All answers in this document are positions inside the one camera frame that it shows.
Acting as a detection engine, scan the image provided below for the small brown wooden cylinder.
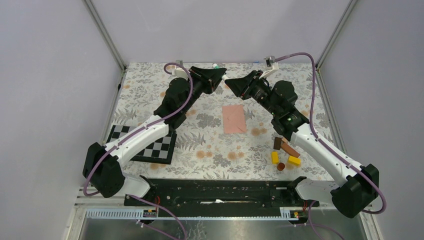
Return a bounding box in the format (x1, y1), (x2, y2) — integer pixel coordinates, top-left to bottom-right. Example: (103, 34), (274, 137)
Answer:
(276, 162), (286, 171)

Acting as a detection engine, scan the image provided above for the left aluminium frame post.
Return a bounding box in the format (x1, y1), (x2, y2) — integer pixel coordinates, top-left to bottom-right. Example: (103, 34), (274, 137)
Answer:
(82, 0), (127, 72)

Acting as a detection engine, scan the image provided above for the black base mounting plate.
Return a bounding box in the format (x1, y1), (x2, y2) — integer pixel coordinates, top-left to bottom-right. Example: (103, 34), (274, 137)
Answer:
(143, 178), (311, 218)

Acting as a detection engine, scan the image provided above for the yellow block near front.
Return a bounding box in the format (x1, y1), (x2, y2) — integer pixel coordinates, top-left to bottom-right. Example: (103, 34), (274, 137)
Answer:
(271, 151), (280, 165)

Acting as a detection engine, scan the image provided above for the black grey checkerboard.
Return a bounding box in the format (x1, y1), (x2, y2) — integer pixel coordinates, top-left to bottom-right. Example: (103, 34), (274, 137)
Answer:
(106, 125), (177, 165)

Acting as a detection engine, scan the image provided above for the floral patterned table mat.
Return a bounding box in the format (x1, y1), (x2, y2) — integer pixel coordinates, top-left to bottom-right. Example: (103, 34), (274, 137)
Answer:
(112, 62), (331, 181)

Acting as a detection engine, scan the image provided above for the reddish brown wooden block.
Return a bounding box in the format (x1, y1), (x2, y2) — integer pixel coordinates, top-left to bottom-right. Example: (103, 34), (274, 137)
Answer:
(281, 141), (300, 158)

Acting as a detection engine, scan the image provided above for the yellow block right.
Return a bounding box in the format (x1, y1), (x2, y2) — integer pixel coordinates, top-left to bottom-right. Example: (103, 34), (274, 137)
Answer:
(287, 155), (301, 166)

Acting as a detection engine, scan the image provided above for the yellow block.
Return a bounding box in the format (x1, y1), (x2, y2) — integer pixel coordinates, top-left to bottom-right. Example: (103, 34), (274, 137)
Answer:
(271, 151), (280, 165)
(287, 155), (301, 166)

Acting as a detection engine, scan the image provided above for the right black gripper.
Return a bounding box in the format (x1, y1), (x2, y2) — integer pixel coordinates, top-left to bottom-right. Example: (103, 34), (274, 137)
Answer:
(224, 70), (280, 117)

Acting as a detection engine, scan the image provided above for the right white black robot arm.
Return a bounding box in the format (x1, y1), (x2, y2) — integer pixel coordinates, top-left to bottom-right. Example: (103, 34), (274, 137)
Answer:
(222, 55), (387, 218)

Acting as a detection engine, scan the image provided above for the white slotted cable duct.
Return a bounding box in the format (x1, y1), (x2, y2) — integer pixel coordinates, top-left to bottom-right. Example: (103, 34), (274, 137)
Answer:
(85, 208), (301, 221)

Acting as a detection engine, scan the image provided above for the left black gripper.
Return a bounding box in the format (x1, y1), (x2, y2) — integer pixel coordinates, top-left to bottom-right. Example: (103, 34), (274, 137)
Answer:
(181, 66), (227, 113)

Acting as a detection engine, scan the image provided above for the green white glue stick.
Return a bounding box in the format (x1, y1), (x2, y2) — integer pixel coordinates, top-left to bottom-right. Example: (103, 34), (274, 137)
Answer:
(212, 63), (229, 81)

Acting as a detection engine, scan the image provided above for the dark brown wooden block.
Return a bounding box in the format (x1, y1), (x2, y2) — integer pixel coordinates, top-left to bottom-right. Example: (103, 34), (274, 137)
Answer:
(273, 137), (283, 151)

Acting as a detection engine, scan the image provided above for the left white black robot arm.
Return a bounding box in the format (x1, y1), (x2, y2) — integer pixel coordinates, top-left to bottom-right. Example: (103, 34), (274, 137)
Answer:
(82, 62), (227, 206)

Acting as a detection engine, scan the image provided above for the aluminium frame post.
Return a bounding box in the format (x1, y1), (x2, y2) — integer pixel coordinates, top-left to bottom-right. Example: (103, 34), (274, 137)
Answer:
(82, 0), (127, 72)
(315, 0), (359, 69)

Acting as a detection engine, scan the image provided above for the right aluminium frame post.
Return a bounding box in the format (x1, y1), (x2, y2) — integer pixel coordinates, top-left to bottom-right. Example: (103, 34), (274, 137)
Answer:
(315, 0), (359, 69)

